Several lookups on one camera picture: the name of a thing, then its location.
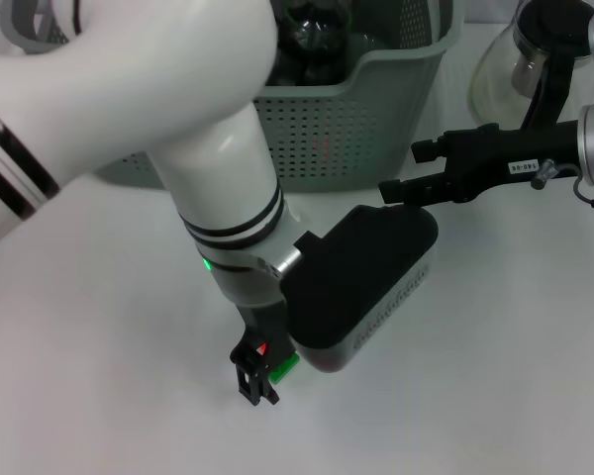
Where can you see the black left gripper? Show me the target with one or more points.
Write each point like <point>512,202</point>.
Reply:
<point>267,326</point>

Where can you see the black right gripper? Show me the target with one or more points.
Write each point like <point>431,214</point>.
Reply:
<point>485,158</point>

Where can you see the small red toy block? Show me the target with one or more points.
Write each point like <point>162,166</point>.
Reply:
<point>263,349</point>

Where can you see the green rectangular toy block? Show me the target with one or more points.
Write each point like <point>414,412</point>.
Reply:
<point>284,370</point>

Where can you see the grey-green perforated storage bin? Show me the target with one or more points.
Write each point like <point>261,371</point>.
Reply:
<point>351,123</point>

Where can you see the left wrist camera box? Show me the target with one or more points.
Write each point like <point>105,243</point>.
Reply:
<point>356,277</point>

